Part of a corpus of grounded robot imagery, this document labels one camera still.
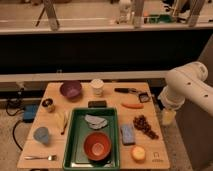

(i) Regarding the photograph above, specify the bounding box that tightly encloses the yellow red apple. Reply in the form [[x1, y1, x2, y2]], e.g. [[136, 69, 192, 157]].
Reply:
[[131, 146, 146, 162]]

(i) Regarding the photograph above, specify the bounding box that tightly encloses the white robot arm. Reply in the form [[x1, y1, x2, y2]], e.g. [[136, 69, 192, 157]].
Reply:
[[158, 61, 213, 126]]

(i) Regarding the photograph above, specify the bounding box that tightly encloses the orange bowl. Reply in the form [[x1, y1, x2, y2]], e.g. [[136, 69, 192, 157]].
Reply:
[[83, 132, 112, 161]]

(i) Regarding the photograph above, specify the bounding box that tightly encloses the purple bowl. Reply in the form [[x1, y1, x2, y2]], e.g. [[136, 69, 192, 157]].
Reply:
[[60, 80, 82, 99]]

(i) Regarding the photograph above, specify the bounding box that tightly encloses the dark grape bunch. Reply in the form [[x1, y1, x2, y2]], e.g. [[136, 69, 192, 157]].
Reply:
[[133, 115, 159, 139]]

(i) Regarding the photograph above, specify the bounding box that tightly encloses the small black square dish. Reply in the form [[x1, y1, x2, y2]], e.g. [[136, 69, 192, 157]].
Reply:
[[139, 93, 150, 103]]

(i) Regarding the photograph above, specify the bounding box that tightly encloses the orange carrot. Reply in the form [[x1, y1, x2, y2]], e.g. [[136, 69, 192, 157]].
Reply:
[[121, 103, 144, 109]]

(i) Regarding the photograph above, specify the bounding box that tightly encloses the blue sponge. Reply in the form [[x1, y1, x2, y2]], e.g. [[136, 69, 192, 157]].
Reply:
[[120, 124, 135, 145]]

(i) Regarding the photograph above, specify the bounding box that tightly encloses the grey crumpled cloth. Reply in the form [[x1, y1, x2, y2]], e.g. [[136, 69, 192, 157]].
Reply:
[[85, 115, 108, 130]]

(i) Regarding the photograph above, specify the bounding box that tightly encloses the black rectangular block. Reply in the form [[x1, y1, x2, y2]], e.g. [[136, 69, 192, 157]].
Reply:
[[88, 100, 107, 108]]

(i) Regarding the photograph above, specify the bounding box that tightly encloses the white paper cup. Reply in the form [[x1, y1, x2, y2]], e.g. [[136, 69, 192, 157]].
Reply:
[[90, 79, 104, 97]]

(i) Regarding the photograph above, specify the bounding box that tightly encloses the green plastic tray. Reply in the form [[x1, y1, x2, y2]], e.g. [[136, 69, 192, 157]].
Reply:
[[62, 108, 120, 171]]

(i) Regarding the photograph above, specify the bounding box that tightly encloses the yellow banana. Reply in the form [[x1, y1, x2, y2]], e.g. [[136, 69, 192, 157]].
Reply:
[[55, 112, 68, 135]]

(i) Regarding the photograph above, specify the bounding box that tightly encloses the small dark tin can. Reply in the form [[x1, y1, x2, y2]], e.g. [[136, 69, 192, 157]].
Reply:
[[42, 98, 55, 113]]

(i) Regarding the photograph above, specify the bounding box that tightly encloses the silver fork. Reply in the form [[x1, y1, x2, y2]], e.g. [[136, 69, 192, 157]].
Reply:
[[24, 155, 57, 161]]

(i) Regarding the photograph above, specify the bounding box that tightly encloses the blue plastic cup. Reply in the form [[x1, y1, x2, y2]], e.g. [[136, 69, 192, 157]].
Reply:
[[33, 127, 50, 145]]

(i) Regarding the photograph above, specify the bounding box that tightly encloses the blue power box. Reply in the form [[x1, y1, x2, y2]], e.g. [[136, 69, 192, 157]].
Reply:
[[23, 105, 38, 123]]

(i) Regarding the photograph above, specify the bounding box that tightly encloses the black cable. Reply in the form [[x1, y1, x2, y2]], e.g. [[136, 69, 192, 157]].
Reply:
[[5, 89, 28, 151]]

